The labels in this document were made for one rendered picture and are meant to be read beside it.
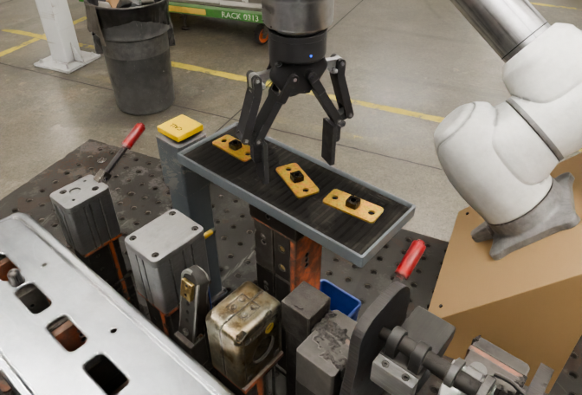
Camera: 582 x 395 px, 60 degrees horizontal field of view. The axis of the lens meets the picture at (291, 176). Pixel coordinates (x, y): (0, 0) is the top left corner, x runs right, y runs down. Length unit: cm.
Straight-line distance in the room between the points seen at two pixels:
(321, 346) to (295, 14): 41
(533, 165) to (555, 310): 26
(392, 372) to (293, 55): 38
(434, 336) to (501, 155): 49
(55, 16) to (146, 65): 115
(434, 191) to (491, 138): 176
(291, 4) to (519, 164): 57
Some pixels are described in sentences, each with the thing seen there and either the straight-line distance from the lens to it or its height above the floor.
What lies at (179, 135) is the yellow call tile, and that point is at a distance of 91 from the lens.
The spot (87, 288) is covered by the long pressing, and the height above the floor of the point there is 100.
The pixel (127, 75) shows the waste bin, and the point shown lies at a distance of 331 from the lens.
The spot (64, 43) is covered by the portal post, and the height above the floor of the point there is 18.
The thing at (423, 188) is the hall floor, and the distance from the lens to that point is 275.
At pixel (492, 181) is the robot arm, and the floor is 106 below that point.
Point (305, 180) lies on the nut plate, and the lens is 77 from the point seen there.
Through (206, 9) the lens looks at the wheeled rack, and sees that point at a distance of 446.
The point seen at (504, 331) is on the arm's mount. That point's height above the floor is 83.
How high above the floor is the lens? 163
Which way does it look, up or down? 36 degrees down
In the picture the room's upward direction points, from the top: straight up
